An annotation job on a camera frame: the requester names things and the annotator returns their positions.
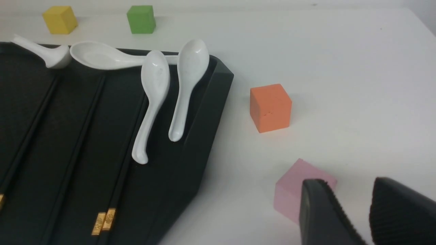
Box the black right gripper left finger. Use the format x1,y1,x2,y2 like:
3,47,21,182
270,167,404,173
299,179,366,245

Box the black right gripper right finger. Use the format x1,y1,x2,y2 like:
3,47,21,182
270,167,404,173
369,177,436,245

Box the pink cube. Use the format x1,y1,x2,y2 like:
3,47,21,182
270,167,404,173
274,159,338,224

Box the orange cube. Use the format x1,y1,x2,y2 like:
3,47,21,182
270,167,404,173
250,84,292,133

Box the white spoon outer upright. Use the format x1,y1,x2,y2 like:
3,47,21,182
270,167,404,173
168,39,209,142

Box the white spoon upright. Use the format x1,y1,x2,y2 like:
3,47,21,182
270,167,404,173
168,39,209,142
132,51,170,164

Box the black chopstick tray rightmost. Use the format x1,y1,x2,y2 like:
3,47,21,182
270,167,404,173
95,96,149,245

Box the black chopstick tray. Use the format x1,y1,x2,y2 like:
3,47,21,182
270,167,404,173
0,75,59,211
95,96,149,245
38,76,106,245

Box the white spoon inner upright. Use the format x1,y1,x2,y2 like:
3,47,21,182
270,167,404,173
132,51,170,164

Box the black serving tray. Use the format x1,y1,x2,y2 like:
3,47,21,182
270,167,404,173
0,42,234,245

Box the green cube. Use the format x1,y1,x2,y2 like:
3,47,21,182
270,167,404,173
127,5,156,34

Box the white spoon lying sideways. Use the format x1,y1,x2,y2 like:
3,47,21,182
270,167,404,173
70,41,179,71

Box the white spoon far left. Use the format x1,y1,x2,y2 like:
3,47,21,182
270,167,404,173
11,34,72,69

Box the yellow cube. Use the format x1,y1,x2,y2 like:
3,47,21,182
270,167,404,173
42,6,78,35

